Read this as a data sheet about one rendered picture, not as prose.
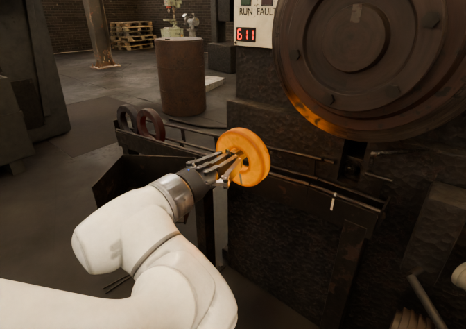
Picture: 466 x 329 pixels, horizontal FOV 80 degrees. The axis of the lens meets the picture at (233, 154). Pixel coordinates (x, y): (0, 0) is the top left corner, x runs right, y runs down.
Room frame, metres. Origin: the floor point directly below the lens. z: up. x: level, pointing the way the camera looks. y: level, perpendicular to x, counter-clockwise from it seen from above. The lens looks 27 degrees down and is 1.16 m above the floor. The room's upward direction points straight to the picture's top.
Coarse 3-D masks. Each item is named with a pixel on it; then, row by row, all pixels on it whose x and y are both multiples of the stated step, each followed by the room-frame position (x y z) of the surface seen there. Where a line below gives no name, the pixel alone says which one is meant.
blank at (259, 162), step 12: (228, 132) 0.64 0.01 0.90; (240, 132) 0.62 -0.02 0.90; (252, 132) 0.63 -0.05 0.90; (216, 144) 0.67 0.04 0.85; (228, 144) 0.64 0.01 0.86; (240, 144) 0.62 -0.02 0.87; (252, 144) 0.59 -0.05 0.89; (264, 144) 0.61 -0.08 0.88; (252, 156) 0.59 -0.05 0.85; (264, 156) 0.59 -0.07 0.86; (252, 168) 0.60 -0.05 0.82; (264, 168) 0.58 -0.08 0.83; (240, 180) 0.62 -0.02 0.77; (252, 180) 0.60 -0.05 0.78
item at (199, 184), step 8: (184, 168) 0.51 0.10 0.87; (192, 168) 0.55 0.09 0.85; (208, 168) 0.54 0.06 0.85; (184, 176) 0.48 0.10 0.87; (192, 176) 0.48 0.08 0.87; (200, 176) 0.49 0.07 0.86; (208, 176) 0.51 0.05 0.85; (216, 176) 0.51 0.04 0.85; (192, 184) 0.47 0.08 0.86; (200, 184) 0.48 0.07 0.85; (208, 184) 0.49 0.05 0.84; (192, 192) 0.46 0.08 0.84; (200, 192) 0.47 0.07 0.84
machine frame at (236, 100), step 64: (256, 64) 1.00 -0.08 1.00; (256, 128) 0.93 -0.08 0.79; (448, 128) 0.63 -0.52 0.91; (384, 192) 0.65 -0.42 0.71; (256, 256) 0.91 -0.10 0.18; (320, 256) 0.73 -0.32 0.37; (384, 256) 0.61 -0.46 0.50; (320, 320) 0.70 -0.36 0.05; (384, 320) 0.58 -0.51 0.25; (448, 320) 0.49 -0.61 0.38
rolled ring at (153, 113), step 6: (144, 108) 1.25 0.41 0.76; (150, 108) 1.24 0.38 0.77; (138, 114) 1.26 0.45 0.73; (144, 114) 1.23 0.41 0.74; (150, 114) 1.20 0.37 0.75; (156, 114) 1.21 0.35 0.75; (138, 120) 1.27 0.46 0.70; (144, 120) 1.28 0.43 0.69; (156, 120) 1.18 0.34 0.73; (138, 126) 1.28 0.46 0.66; (144, 126) 1.28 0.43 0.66; (156, 126) 1.18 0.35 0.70; (162, 126) 1.19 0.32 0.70; (144, 132) 1.26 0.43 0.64; (156, 132) 1.18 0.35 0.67; (162, 132) 1.18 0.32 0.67; (156, 138) 1.19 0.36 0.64; (162, 138) 1.18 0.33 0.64
